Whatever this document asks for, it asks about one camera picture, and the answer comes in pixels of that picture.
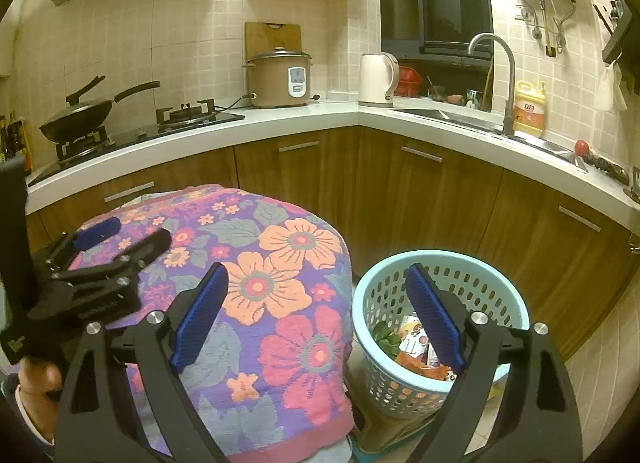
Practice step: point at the small dark bowl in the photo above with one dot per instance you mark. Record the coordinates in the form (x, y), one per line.
(436, 91)

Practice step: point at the black wall rack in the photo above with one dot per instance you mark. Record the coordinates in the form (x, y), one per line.
(617, 38)

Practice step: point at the white electric kettle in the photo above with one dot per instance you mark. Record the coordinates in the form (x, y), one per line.
(375, 80)

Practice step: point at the wooden kitchen cabinet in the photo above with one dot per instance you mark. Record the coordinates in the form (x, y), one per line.
(450, 203)

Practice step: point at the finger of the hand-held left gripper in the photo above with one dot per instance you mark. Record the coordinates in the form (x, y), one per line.
(97, 232)
(150, 245)

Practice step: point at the row of seasoning bottles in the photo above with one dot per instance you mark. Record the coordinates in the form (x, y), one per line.
(15, 138)

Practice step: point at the floral purple cloth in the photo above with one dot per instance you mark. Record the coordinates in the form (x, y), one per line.
(280, 293)

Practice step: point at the metal faucet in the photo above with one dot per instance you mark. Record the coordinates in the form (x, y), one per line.
(509, 93)

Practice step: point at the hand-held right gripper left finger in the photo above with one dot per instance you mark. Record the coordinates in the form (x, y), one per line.
(200, 318)

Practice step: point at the white countertop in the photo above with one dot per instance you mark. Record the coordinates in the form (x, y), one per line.
(320, 113)

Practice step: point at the person's left hand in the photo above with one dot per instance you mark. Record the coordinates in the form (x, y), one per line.
(40, 383)

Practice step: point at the beige rice cooker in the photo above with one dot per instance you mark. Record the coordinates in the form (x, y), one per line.
(272, 80)

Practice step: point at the green vegetable leaves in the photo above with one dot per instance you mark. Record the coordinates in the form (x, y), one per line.
(387, 336)

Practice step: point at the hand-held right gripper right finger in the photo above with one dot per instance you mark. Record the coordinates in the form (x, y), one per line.
(435, 318)

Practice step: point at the white wall socket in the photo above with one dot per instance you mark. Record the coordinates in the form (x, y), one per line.
(521, 11)

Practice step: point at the wooden cutting board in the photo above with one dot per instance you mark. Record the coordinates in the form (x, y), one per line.
(265, 38)

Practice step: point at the red tomato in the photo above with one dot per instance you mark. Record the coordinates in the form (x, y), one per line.
(580, 147)

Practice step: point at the light blue plastic basket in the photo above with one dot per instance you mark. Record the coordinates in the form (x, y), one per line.
(359, 313)

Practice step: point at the small printed cup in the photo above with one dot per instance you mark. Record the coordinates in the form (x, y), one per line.
(473, 98)

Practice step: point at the white hanging cloth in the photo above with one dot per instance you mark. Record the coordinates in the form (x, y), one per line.
(607, 88)

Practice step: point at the red bowl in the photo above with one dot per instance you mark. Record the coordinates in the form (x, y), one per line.
(409, 80)

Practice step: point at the black frying pan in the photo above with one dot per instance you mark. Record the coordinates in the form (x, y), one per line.
(75, 125)

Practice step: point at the black pan lid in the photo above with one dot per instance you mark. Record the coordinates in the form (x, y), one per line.
(75, 108)

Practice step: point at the black gas stove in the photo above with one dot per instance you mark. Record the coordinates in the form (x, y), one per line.
(150, 130)

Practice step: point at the orange peel piece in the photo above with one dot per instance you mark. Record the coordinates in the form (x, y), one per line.
(417, 362)

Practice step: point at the person's left forearm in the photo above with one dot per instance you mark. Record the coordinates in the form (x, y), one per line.
(15, 423)

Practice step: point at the yellow detergent bottle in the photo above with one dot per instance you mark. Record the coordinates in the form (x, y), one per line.
(529, 113)

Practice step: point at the dark dish cloth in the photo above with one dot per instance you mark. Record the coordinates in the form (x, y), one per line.
(607, 168)

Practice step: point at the steel sink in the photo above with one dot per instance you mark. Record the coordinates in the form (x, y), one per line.
(440, 115)

